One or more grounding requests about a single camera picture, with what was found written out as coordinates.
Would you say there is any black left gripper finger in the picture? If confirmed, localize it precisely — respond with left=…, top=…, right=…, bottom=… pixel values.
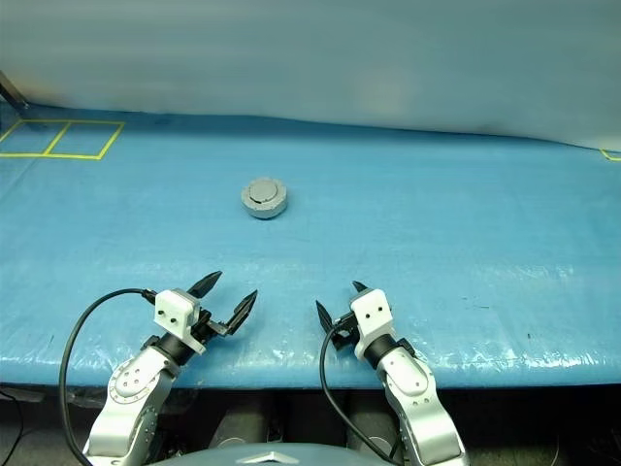
left=186, top=270, right=224, bottom=299
left=223, top=289, right=259, bottom=336

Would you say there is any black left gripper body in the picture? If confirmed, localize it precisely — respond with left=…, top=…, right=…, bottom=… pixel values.
left=191, top=309, right=233, bottom=346

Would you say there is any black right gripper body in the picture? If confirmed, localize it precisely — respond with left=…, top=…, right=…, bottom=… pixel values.
left=332, top=312, right=363, bottom=351

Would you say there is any grey round motor housing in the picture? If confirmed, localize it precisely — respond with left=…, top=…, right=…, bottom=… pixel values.
left=240, top=175, right=290, bottom=221

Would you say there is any blue plastic table cover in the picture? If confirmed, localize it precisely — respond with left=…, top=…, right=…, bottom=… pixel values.
left=0, top=100, right=621, bottom=390

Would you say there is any grey robot torso with emblem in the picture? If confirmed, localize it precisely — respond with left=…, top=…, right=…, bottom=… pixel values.
left=178, top=441, right=385, bottom=466

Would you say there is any white foam backdrop sheet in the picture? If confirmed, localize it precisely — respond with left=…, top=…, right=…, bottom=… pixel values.
left=0, top=0, right=621, bottom=150

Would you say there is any metal stand leg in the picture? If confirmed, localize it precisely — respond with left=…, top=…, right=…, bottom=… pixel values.
left=0, top=68, right=31, bottom=111

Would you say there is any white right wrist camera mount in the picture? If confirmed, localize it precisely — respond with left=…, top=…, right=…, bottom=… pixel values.
left=348, top=287, right=395, bottom=361

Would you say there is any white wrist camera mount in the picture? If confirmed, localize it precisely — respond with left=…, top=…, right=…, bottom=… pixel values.
left=153, top=287, right=208, bottom=353
left=348, top=287, right=395, bottom=361

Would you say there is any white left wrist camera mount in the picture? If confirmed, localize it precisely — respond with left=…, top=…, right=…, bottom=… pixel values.
left=153, top=287, right=208, bottom=353

